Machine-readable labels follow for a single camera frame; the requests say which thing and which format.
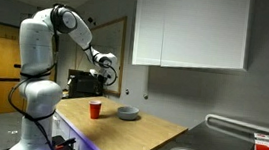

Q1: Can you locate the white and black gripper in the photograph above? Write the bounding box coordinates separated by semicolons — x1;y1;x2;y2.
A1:
88;67;109;83

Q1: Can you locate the orange plastic cup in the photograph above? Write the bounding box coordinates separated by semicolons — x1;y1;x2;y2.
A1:
87;99;103;121

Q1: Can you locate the grey-white bowl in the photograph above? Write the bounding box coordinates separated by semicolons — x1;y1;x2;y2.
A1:
116;104;140;123

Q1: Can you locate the black countertop appliance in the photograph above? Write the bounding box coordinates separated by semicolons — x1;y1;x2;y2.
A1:
65;68;107;103

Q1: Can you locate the wood-framed whiteboard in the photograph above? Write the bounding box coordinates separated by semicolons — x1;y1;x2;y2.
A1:
83;12;130;98

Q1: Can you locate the black clamp with orange part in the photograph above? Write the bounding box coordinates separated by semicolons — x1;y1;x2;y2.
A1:
49;135;84;150

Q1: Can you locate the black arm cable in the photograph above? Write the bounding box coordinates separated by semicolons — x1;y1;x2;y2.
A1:
2;0;69;150

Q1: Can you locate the small black wall device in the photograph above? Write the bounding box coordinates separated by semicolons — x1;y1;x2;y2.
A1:
86;16;98;27

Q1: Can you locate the wall coat hook rail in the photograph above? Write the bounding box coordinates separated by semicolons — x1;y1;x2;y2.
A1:
0;31;18;41

